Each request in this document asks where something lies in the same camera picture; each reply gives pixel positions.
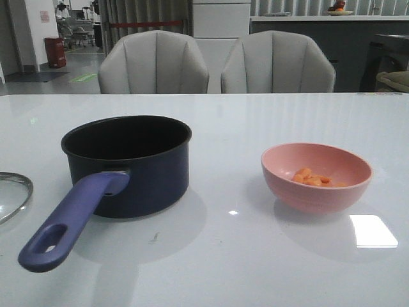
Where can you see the dark grey counter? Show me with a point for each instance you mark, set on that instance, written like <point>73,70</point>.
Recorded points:
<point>344,40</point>

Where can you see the glass lid purple knob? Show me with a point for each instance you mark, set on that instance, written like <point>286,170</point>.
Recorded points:
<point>16,191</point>

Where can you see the grey upholstered chair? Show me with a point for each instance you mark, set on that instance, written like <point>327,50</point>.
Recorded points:
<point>277,62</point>
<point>154,62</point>

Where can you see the orange ham slices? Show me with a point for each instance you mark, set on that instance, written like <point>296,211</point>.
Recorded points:
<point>307,177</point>

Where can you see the left grey upholstered chair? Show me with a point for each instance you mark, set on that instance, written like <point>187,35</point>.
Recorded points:
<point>154,62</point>

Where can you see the white cabinet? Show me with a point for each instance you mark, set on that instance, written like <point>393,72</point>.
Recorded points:
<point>216,25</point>

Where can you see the fruit plate on counter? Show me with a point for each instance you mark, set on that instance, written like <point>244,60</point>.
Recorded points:
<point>338,9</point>

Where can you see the red trash bin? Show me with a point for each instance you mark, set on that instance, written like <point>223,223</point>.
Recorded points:
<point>54,47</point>

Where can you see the red barrier belt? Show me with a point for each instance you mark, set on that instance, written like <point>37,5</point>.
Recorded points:
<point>146,24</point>

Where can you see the right grey upholstered chair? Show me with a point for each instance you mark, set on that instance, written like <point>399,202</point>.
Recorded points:
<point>277,62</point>

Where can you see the pink plastic bowl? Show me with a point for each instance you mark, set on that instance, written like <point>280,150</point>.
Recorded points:
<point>348,173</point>

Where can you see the olive cushion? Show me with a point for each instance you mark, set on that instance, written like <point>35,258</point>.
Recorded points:
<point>393,81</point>

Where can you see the dark blue saucepan purple handle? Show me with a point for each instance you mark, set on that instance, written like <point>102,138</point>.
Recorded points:
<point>121,167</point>

